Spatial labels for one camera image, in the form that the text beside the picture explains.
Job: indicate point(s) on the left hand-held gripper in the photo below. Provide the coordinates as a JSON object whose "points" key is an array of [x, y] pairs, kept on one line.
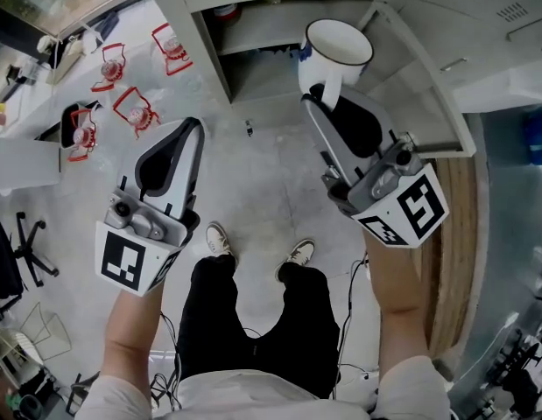
{"points": [[130, 256]]}

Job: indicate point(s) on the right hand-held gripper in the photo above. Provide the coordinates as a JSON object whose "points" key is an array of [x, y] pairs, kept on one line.
{"points": [[406, 208]]}

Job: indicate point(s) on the white enamel mug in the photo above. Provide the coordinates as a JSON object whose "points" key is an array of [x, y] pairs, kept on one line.
{"points": [[336, 42]]}

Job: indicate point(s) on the grey metal cabinet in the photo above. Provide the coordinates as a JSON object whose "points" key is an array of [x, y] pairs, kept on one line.
{"points": [[450, 16]]}

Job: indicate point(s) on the person's left forearm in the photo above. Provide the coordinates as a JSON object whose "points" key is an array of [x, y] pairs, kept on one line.
{"points": [[130, 331]]}

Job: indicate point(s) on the person's right forearm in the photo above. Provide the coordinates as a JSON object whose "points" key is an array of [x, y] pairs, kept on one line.
{"points": [[397, 287]]}

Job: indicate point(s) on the locker door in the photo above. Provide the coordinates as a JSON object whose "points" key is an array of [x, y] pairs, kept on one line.
{"points": [[428, 103]]}

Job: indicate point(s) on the person's left shoe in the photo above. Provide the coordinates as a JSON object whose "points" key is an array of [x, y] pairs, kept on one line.
{"points": [[218, 239]]}

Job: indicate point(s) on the person's shoe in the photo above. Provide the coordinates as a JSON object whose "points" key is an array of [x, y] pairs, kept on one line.
{"points": [[218, 239], [299, 253]]}

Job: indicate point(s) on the person's right shoe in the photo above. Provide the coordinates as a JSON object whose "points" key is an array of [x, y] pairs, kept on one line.
{"points": [[299, 253]]}

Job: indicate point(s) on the white carton box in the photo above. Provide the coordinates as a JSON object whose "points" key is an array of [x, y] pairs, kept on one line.
{"points": [[21, 164]]}

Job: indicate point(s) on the beige open box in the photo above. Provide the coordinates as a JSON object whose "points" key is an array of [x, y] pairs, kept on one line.
{"points": [[65, 61]]}

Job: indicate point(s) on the dark blue cloth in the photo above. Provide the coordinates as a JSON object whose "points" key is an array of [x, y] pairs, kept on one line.
{"points": [[107, 24]]}

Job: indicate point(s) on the person's black trousers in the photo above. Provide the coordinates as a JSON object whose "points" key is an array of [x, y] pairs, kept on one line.
{"points": [[253, 313]]}

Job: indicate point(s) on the large white appliance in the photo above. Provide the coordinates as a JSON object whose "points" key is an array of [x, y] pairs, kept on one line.
{"points": [[502, 88]]}

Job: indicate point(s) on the red and white can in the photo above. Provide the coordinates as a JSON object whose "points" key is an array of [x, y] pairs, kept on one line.
{"points": [[227, 11]]}

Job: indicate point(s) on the wooden plank platform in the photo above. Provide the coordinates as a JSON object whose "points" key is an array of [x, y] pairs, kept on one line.
{"points": [[454, 256]]}

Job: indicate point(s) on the white round container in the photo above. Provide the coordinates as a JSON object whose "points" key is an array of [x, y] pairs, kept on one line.
{"points": [[45, 44]]}

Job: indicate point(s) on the black office chair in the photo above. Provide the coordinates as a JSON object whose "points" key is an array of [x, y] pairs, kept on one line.
{"points": [[12, 261]]}

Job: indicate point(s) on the black bottle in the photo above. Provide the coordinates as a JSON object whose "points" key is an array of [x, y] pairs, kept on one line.
{"points": [[12, 73]]}

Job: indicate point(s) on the person's white shirt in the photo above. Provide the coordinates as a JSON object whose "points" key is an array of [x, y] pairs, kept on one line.
{"points": [[262, 396]]}

